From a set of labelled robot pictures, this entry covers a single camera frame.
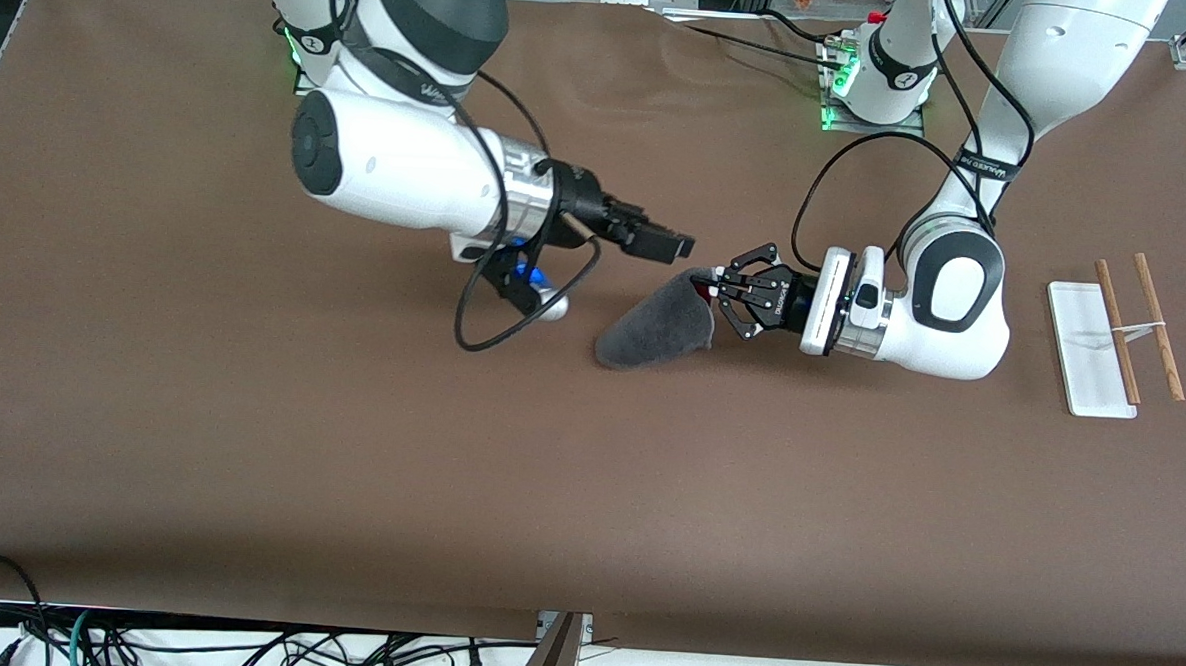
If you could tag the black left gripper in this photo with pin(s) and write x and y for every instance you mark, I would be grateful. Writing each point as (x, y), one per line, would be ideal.
(790, 298)

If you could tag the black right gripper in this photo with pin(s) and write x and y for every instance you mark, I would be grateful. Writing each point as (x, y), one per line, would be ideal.
(576, 200)

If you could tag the red and grey towel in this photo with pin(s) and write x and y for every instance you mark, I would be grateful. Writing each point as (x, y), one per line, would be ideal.
(653, 331)

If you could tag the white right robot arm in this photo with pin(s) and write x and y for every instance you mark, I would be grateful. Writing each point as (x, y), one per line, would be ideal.
(410, 175)

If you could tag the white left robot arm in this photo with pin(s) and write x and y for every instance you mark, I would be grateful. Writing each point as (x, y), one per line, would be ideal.
(954, 319)

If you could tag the white rack with wooden rods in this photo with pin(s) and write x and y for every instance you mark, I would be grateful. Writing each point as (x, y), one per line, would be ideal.
(1088, 345)

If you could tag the white flat strip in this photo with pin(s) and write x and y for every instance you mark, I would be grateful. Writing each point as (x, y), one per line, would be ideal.
(717, 17)

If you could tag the brown table cover sheet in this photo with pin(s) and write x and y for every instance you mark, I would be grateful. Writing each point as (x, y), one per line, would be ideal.
(587, 473)

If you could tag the brown table leg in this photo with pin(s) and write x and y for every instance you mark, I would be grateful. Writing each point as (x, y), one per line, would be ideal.
(554, 664)

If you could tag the silver metal bracket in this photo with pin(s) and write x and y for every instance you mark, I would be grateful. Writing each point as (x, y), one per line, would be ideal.
(586, 628)

